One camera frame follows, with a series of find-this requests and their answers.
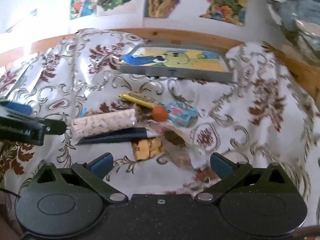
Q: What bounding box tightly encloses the light blue snack packet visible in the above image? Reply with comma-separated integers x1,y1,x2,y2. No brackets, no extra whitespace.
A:
165,101,198,128

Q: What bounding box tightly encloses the clear packet with brown snack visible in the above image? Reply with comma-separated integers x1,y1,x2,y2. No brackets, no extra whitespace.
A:
147,124,201,171

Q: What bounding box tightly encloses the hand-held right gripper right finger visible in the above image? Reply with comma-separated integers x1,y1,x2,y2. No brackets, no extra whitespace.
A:
195,152,290,204

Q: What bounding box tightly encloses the clear plastic bag with cloth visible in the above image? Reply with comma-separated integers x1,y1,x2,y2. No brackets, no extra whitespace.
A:
254,0,320,61

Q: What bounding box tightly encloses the small orange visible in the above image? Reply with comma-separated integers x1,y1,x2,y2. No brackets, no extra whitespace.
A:
152,105,168,122

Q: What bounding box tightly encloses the yellow snack bar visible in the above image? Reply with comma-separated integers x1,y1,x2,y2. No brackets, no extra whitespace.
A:
118,92,163,110

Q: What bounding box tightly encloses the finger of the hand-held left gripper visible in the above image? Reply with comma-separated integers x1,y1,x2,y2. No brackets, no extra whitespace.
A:
44,119,66,136
0,100,33,117

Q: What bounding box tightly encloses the dark navy snack packet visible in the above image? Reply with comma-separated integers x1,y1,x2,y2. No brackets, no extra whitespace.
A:
76,127,161,145

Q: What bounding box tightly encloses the white floral printed blanket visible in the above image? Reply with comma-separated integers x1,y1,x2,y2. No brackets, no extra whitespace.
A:
0,29,320,230

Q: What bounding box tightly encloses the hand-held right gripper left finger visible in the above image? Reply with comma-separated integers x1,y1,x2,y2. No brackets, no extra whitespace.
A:
31,152,129,204

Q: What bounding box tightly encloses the gold foil snack packet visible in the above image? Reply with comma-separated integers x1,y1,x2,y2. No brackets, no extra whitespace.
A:
131,138,166,161

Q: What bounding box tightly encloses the wooden bed frame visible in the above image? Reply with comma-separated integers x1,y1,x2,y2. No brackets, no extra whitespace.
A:
0,27,320,98

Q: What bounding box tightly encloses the black cable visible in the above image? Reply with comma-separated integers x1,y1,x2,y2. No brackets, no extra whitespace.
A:
0,188,22,200

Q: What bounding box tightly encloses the grey tray with painted picture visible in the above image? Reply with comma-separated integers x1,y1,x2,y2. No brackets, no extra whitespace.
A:
118,43,233,83

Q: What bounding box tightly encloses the colourful flowers wall poster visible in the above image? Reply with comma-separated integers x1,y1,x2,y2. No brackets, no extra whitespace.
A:
199,0,247,26

